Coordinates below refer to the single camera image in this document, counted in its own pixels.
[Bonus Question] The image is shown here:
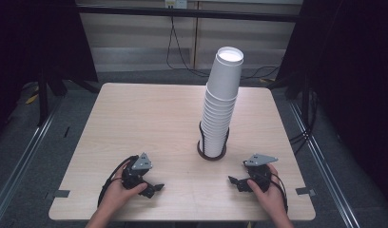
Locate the metal floor rail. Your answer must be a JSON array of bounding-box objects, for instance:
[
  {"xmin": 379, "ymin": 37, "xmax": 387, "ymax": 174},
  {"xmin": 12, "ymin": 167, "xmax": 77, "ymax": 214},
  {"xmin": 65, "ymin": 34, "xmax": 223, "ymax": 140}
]
[
  {"xmin": 0, "ymin": 94, "xmax": 63, "ymax": 220},
  {"xmin": 288, "ymin": 101, "xmax": 361, "ymax": 228}
]

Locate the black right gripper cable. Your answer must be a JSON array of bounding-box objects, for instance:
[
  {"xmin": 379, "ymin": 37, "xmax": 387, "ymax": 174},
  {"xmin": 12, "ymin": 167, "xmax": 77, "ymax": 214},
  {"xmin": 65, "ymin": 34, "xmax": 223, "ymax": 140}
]
[{"xmin": 269, "ymin": 172, "xmax": 289, "ymax": 214}]

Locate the black hanging cable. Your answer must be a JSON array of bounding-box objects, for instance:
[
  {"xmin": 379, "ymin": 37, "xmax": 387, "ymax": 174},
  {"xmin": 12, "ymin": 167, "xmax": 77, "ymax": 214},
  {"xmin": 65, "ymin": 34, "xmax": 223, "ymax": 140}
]
[{"xmin": 165, "ymin": 14, "xmax": 212, "ymax": 79}]

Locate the person's right hand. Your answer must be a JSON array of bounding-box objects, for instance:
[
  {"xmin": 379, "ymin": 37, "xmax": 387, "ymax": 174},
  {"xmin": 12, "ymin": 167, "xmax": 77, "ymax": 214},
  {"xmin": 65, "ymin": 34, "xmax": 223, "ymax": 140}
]
[{"xmin": 246, "ymin": 162, "xmax": 289, "ymax": 220}]

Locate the grey tape tab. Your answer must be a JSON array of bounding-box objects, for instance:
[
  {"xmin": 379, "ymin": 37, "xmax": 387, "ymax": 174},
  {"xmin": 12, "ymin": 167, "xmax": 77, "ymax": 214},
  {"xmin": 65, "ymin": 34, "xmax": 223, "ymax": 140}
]
[
  {"xmin": 52, "ymin": 189, "xmax": 71, "ymax": 200},
  {"xmin": 295, "ymin": 186, "xmax": 317, "ymax": 197}
]

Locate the black curtain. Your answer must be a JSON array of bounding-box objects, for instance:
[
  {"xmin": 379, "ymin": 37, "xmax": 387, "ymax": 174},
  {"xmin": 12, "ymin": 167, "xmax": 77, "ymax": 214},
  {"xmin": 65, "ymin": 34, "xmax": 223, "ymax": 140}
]
[
  {"xmin": 275, "ymin": 0, "xmax": 388, "ymax": 210},
  {"xmin": 0, "ymin": 0, "xmax": 99, "ymax": 142}
]

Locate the yellow floor tape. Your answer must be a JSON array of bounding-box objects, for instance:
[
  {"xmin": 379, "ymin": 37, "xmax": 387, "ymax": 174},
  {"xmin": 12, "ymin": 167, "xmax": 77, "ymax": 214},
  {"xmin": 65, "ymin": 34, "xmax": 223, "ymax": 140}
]
[{"xmin": 24, "ymin": 85, "xmax": 40, "ymax": 105}]

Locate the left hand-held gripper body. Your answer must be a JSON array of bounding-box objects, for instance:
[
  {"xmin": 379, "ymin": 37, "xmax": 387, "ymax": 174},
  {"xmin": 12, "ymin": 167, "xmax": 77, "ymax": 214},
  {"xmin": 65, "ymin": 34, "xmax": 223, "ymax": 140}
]
[{"xmin": 120, "ymin": 152, "xmax": 154, "ymax": 191}]

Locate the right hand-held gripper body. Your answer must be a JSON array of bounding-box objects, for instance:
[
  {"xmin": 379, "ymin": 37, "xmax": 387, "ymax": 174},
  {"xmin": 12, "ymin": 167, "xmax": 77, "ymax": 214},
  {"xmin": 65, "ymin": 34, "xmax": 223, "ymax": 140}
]
[{"xmin": 242, "ymin": 153, "xmax": 280, "ymax": 193}]

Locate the stack of white cups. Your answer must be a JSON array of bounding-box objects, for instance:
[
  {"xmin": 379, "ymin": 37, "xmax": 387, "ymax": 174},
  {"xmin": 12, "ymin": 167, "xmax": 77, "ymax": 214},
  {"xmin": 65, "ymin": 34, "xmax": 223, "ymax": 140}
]
[{"xmin": 199, "ymin": 46, "xmax": 245, "ymax": 159}]

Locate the person's left hand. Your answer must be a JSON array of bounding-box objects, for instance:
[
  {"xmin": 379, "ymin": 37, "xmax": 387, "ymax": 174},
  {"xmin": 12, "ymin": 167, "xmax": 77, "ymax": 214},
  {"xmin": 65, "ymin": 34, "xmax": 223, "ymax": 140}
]
[{"xmin": 97, "ymin": 161, "xmax": 149, "ymax": 220}]

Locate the black floor cable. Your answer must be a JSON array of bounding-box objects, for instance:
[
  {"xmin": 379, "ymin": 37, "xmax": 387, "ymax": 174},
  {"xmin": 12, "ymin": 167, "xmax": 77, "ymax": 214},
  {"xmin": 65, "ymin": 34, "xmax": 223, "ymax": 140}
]
[{"xmin": 239, "ymin": 65, "xmax": 281, "ymax": 81}]

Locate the white wall socket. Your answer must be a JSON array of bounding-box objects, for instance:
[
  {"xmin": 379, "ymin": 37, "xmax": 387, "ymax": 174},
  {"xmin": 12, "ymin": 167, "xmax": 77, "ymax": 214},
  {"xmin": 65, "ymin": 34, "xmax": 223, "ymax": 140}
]
[{"xmin": 165, "ymin": 0, "xmax": 188, "ymax": 10}]

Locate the black wire cup holder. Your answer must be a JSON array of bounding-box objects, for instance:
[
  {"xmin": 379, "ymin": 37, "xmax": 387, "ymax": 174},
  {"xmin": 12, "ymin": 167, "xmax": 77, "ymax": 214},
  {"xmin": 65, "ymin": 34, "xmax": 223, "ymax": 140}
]
[{"xmin": 196, "ymin": 121, "xmax": 230, "ymax": 162}]

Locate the black horizontal bar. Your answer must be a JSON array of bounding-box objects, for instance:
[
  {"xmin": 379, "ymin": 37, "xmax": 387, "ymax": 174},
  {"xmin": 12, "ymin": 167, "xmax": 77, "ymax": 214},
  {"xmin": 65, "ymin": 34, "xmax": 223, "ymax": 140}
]
[{"xmin": 75, "ymin": 4, "xmax": 302, "ymax": 24}]

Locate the black cable bundle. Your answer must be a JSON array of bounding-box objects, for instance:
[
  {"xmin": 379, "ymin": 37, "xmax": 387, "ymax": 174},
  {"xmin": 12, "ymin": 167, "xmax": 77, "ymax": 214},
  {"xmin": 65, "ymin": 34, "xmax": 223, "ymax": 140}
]
[{"xmin": 288, "ymin": 86, "xmax": 320, "ymax": 157}]

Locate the black metal stand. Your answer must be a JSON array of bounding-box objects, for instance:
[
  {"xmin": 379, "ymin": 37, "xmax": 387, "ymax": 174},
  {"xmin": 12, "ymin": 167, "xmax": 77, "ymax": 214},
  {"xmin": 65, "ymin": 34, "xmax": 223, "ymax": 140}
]
[{"xmin": 35, "ymin": 66, "xmax": 69, "ymax": 127}]

